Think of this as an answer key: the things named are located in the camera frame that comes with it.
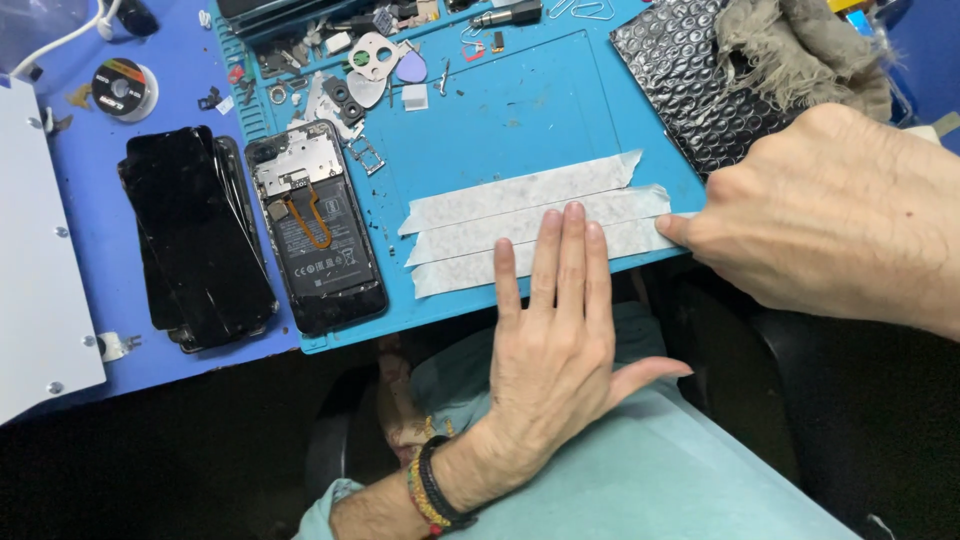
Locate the person's right hand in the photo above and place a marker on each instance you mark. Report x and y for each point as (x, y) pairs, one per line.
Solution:
(825, 217)

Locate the person's left hand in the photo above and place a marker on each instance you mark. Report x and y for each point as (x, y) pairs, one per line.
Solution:
(551, 375)

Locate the person's right fingers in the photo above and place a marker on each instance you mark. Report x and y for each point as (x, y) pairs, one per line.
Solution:
(675, 229)

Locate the white tape strip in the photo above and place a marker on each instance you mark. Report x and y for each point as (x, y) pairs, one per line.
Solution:
(457, 274)
(465, 236)
(525, 187)

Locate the black bubble wrap bag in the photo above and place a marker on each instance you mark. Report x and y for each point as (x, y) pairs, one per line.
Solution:
(675, 82)

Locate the blue silicone repair mat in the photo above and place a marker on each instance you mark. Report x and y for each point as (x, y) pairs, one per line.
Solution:
(510, 112)

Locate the beige frayed cloth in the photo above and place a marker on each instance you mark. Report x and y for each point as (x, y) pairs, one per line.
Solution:
(802, 52)

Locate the silver paper clip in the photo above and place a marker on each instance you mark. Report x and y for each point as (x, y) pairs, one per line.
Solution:
(592, 9)
(559, 9)

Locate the teal shirt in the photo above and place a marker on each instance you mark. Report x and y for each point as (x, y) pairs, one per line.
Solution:
(637, 465)

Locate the black tool with metal tip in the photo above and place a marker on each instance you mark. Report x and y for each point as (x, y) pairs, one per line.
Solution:
(510, 15)

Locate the thin metal pin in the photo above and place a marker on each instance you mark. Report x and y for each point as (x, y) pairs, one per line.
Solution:
(445, 75)

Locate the small white block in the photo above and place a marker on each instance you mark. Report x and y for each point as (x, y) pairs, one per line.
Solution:
(415, 97)

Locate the purple plastic pick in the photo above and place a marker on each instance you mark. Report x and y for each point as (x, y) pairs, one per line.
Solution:
(411, 69)

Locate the metal sim tray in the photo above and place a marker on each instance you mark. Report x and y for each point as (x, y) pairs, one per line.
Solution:
(366, 155)

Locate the patterned fabric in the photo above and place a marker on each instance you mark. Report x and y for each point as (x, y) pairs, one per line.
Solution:
(397, 405)

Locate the grey plastic pick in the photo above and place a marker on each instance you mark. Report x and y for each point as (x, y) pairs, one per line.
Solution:
(367, 91)

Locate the opened smartphone with exposed battery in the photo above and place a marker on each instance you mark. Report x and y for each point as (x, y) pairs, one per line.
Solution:
(322, 247)

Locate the heap of small phone parts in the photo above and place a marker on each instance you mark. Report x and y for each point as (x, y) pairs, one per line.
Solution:
(300, 52)

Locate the stack of black phone screens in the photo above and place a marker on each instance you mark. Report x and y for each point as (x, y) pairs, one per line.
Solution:
(195, 232)

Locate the black cylindrical object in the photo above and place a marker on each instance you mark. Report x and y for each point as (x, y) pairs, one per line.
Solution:
(139, 15)

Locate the white metal device housing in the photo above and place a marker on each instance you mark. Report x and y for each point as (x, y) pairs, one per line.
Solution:
(37, 262)

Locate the beige camera lens frame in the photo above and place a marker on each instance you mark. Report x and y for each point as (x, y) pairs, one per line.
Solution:
(367, 64)

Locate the black camera bezel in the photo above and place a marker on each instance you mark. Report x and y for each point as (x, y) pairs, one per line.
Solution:
(345, 101)

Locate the small white bracket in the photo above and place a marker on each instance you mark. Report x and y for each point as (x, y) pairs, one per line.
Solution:
(112, 346)

